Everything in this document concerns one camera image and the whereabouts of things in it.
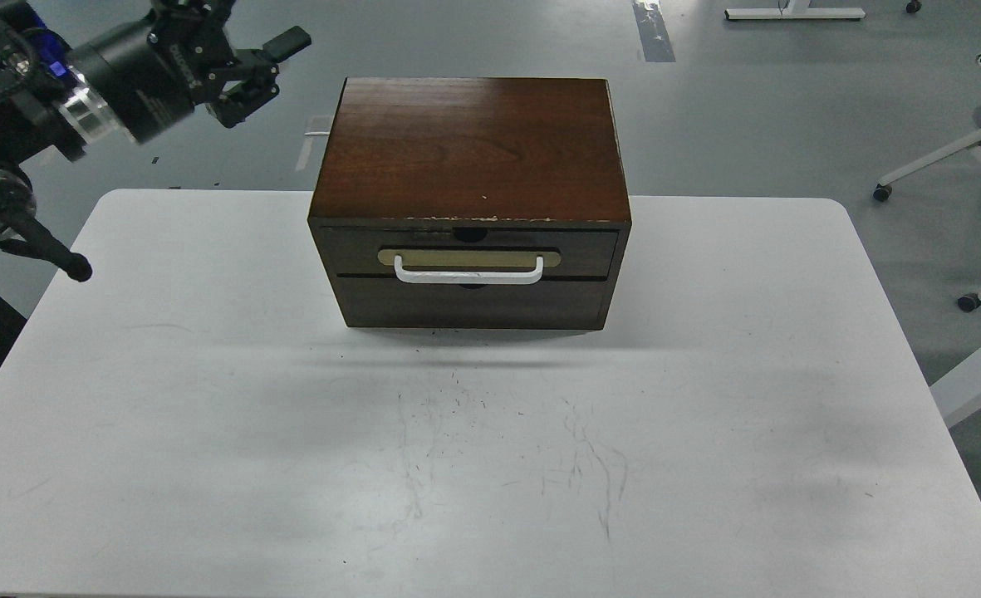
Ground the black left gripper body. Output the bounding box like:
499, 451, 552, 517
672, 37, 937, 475
66, 17, 195, 145

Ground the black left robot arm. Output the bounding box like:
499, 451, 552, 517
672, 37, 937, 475
0, 1, 311, 367

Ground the dark wooden drawer cabinet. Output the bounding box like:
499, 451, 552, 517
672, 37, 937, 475
308, 78, 633, 331

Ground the white table leg base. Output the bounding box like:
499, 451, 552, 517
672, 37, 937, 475
724, 1, 866, 22

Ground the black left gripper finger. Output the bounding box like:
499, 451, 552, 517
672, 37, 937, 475
203, 26, 312, 128
150, 1, 235, 63

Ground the grey floor tape strip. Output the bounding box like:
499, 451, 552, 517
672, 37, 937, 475
631, 1, 676, 63

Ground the wooden drawer with white handle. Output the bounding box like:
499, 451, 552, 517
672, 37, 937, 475
314, 227, 619, 280

